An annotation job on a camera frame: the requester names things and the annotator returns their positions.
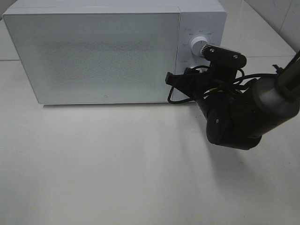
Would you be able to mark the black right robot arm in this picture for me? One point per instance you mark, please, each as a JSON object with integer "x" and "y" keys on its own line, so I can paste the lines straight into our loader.
{"x": 239, "y": 110}

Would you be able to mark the white microwave door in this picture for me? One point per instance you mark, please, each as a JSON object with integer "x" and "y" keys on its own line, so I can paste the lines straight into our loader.
{"x": 96, "y": 59}

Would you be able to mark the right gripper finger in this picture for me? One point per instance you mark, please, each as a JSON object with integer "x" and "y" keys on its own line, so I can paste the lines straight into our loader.
{"x": 171, "y": 79}

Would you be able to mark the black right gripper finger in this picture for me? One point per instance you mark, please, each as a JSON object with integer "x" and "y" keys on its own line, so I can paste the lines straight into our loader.
{"x": 190, "y": 72}

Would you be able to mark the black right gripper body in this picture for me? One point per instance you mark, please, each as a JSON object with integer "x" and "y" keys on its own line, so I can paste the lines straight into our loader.
{"x": 211, "y": 76}

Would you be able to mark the white microwave oven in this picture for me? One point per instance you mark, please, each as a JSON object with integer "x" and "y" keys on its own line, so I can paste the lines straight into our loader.
{"x": 197, "y": 17}

